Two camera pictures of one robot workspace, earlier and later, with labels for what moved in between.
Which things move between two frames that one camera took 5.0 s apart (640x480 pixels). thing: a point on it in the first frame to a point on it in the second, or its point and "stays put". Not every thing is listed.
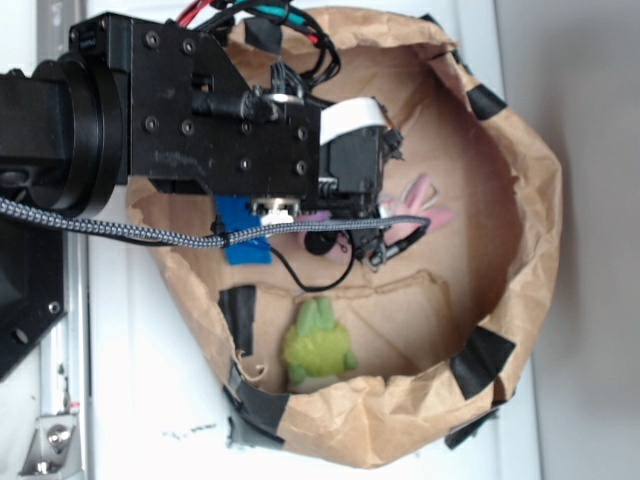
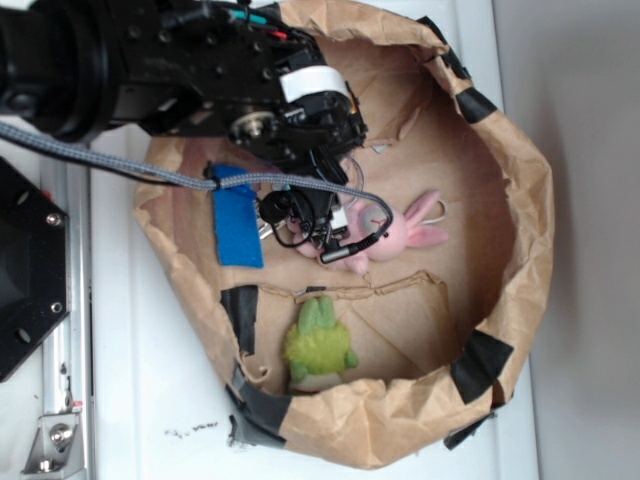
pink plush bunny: (409, 206) to (398, 233)
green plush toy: (316, 349) stays put
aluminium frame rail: (65, 366) stays put
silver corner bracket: (53, 451) stays put
